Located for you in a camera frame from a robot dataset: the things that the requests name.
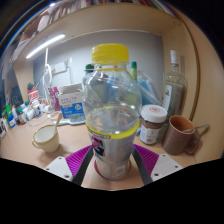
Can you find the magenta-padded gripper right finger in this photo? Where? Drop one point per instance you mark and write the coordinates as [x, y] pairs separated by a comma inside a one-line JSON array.
[[148, 161]]

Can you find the blue and white carton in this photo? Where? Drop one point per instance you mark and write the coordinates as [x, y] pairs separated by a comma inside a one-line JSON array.
[[71, 105]]

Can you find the spoon in cream cup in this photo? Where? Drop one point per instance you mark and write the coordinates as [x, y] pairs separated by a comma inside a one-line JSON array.
[[58, 119]]

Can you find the small green bottle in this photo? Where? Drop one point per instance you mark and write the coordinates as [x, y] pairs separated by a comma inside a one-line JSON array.
[[7, 110]]

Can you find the blue plastic bag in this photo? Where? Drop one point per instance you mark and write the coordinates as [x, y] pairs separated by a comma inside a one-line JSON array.
[[150, 90]]

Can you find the light blue hairbrush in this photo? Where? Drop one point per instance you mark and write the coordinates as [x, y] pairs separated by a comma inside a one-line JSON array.
[[75, 120]]

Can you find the white LED light bar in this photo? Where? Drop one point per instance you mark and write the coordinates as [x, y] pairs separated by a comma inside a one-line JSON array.
[[45, 45]]

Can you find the clear yellow-capped drink bottle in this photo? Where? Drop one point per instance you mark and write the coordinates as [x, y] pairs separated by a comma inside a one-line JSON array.
[[111, 100]]

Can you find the tall clear glass bottle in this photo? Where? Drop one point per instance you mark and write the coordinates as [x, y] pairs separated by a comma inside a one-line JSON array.
[[175, 86]]

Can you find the brown ceramic mug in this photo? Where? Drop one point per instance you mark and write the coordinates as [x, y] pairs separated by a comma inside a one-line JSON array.
[[176, 136]]

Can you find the white-lidded brown spread jar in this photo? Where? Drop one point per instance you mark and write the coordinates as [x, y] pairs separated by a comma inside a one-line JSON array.
[[151, 130]]

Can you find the cream ceramic cup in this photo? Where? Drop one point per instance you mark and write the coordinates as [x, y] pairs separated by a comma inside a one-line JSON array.
[[46, 140]]

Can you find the small blue-labelled white bottle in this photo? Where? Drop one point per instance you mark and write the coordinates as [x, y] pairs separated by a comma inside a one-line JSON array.
[[12, 120]]

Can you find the red and white canister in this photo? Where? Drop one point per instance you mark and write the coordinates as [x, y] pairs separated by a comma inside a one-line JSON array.
[[32, 95]]

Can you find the green-capped slim bottle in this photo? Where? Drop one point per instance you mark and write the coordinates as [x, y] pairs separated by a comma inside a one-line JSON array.
[[133, 66]]

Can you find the white wall power strip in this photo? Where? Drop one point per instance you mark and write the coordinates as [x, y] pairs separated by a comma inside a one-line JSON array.
[[60, 67]]

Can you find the metal spoon in brown mug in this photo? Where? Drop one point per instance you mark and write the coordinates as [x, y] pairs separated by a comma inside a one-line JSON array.
[[200, 127]]

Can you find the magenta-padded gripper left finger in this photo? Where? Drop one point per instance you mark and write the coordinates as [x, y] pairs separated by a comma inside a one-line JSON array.
[[78, 163]]

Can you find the dark green bottle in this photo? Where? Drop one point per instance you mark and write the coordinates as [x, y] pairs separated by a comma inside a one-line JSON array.
[[89, 67]]

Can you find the pink packet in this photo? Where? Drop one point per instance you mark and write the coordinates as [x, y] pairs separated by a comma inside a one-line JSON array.
[[54, 98]]

